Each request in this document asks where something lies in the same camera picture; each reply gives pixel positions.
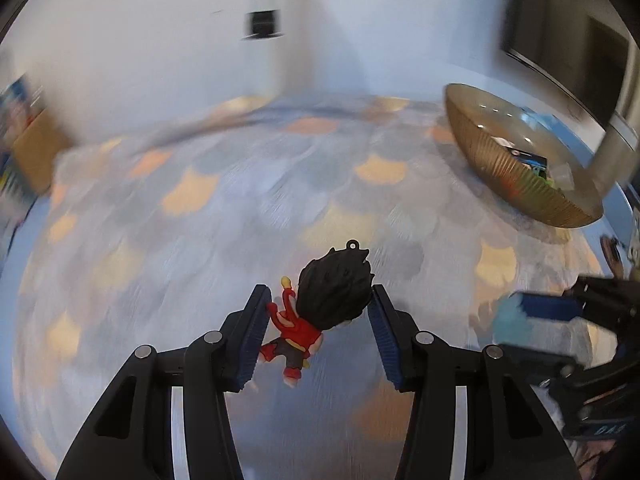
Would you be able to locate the brown pen holder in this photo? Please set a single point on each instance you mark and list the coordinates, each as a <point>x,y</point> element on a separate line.
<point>40,152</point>

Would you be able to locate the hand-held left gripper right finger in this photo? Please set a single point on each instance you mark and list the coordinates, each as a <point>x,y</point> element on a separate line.
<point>385,340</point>

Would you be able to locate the black wall television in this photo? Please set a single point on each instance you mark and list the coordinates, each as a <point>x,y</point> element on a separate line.
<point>570,25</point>

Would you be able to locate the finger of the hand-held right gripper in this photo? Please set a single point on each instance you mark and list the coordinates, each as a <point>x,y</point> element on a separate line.
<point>535,360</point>
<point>550,306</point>

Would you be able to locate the fan-patterned tablecloth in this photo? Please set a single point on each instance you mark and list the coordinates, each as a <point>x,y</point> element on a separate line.
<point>225,240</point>

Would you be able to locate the amber ribbed glass bowl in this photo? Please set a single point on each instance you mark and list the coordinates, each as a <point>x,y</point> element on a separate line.
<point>515,180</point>

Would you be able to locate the round brown coaster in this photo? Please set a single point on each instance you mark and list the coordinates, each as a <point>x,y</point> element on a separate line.
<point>611,256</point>

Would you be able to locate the black card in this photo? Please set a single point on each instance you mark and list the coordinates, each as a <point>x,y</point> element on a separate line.
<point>515,152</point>

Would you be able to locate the row of colourful books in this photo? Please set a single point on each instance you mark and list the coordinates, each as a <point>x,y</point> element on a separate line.
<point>15,130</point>

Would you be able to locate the green rubber toy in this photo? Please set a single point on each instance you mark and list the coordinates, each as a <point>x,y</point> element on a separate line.
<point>542,175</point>

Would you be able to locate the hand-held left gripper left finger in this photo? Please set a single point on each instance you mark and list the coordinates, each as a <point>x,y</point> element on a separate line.
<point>252,340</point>

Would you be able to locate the blue tube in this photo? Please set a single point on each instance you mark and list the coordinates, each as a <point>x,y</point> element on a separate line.
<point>534,162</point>

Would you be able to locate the light blue rubber toy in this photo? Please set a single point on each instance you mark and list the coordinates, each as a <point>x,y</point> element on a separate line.
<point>510,317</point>

